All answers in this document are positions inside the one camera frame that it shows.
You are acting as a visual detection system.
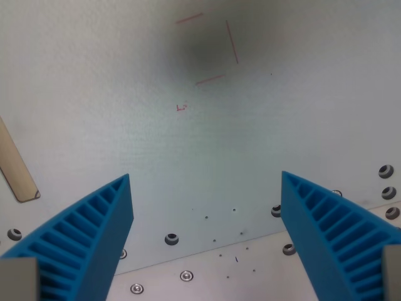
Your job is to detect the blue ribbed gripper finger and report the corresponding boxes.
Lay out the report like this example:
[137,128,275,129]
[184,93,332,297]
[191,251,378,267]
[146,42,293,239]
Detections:
[0,173,135,301]
[281,171,401,301]

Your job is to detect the light wooden strip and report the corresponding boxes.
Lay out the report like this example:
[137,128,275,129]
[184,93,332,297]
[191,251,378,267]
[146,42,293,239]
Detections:
[0,115,41,204]

